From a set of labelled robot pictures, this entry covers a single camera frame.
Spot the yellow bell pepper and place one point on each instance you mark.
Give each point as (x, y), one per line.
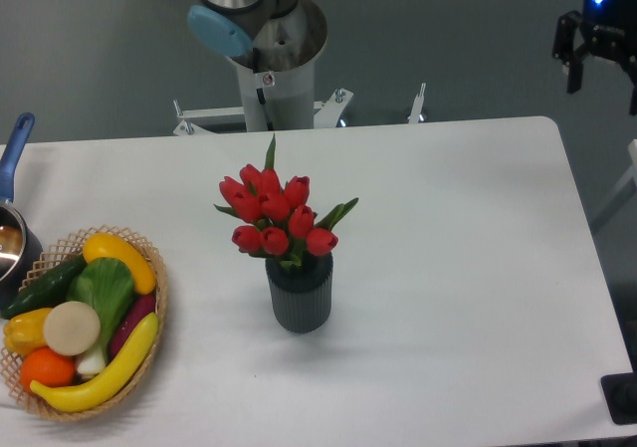
(25, 333)

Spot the blue handled saucepan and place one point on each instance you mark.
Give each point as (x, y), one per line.
(20, 247)

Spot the orange fruit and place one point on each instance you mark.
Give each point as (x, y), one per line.
(47, 367)

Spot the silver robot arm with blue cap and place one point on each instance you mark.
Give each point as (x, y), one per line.
(274, 44)

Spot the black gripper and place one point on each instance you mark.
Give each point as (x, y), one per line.
(609, 31)

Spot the red tulip bouquet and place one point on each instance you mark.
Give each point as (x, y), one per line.
(277, 222)

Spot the yellow squash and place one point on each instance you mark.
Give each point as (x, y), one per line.
(107, 245)

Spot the beige round disc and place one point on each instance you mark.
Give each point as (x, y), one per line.
(71, 328)

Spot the white frame at right edge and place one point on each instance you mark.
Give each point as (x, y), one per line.
(620, 193)

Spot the black clamp at table edge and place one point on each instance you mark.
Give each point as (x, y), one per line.
(620, 395)

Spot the woven wicker basket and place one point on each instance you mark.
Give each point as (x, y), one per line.
(60, 251)

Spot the dark grey ribbed vase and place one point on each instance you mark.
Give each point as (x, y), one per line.
(301, 299)

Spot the yellow banana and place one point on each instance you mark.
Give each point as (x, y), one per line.
(115, 377)

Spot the green bok choy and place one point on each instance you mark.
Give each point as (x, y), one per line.
(106, 285)

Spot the purple eggplant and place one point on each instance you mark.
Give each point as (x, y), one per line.
(143, 306)

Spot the dark green cucumber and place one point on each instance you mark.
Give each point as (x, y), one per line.
(48, 290)

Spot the white metal stand frame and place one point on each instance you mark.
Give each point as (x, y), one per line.
(327, 114)

